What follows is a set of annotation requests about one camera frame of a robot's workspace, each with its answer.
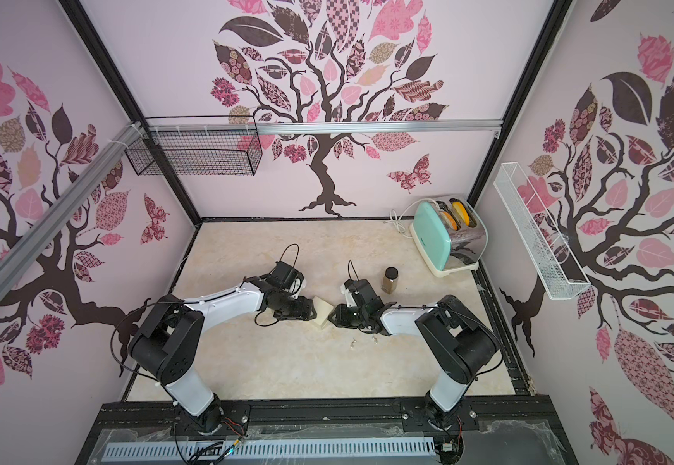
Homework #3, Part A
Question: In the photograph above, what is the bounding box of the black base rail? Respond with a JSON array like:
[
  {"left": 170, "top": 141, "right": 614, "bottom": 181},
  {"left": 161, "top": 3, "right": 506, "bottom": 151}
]
[{"left": 87, "top": 395, "right": 565, "bottom": 441}]

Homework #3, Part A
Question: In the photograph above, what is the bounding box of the white toaster cable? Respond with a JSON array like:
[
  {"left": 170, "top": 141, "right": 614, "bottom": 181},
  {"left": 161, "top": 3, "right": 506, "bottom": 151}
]
[{"left": 387, "top": 208, "right": 416, "bottom": 240}]

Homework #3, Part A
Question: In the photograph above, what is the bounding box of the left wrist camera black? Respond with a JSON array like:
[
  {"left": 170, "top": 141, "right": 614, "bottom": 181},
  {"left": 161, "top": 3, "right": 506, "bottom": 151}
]
[{"left": 267, "top": 261, "right": 304, "bottom": 292}]

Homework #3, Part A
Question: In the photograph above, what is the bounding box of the aluminium rail back wall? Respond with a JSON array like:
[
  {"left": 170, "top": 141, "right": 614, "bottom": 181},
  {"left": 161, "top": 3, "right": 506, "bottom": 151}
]
[{"left": 149, "top": 119, "right": 503, "bottom": 135}]

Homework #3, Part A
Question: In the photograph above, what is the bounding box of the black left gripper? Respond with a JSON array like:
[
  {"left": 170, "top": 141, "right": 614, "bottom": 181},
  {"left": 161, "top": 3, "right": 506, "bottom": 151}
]
[{"left": 268, "top": 291, "right": 317, "bottom": 322}]

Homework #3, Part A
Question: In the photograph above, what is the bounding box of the black wire basket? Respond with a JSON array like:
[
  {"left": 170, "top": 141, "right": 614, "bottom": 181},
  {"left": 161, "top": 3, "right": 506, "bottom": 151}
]
[{"left": 124, "top": 115, "right": 265, "bottom": 176}]

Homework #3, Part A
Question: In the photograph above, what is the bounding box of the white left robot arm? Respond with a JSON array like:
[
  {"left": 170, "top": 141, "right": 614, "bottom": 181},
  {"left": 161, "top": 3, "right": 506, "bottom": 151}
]
[{"left": 128, "top": 277, "right": 317, "bottom": 434}]

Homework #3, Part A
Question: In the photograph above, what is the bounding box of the black corner frame post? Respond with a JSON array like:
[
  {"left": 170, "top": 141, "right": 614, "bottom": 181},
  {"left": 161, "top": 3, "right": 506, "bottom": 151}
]
[{"left": 58, "top": 0, "right": 203, "bottom": 228}]

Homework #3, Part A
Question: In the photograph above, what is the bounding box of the white slotted cable duct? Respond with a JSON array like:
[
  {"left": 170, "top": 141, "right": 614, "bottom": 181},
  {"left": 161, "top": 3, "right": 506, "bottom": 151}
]
[{"left": 99, "top": 437, "right": 436, "bottom": 464}]

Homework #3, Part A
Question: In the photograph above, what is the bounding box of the brown spice jar black lid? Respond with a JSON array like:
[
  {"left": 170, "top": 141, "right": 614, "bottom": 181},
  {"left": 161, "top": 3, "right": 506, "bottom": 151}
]
[{"left": 382, "top": 267, "right": 399, "bottom": 295}]

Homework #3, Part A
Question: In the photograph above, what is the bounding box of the aluminium rail wall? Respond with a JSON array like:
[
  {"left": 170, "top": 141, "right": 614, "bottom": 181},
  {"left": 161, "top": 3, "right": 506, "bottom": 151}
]
[
  {"left": 0, "top": 122, "right": 141, "bottom": 302},
  {"left": 149, "top": 119, "right": 503, "bottom": 135}
]

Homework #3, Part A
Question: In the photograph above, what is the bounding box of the mint green toaster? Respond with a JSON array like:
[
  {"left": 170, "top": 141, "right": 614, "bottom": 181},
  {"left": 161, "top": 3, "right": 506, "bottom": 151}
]
[{"left": 410, "top": 196, "right": 488, "bottom": 278}]

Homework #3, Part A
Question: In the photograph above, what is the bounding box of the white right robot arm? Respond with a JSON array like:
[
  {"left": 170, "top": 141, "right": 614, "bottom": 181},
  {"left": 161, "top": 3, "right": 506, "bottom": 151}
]
[{"left": 327, "top": 279, "right": 501, "bottom": 426}]

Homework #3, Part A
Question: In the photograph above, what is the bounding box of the white wire shelf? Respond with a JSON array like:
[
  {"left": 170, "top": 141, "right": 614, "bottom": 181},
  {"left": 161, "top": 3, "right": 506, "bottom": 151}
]
[{"left": 493, "top": 162, "right": 592, "bottom": 300}]

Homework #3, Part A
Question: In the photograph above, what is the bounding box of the small cream square box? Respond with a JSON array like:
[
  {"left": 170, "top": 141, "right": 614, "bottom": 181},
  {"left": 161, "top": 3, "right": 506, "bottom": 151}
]
[{"left": 309, "top": 296, "right": 335, "bottom": 329}]

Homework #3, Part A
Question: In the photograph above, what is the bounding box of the black right corner post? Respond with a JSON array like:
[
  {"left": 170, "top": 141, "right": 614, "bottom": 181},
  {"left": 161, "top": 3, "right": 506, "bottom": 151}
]
[{"left": 468, "top": 0, "right": 574, "bottom": 207}]

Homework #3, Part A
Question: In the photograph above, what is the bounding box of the aluminium rail left wall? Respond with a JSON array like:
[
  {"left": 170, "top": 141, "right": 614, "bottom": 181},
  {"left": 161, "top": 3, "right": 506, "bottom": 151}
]
[{"left": 0, "top": 122, "right": 141, "bottom": 302}]

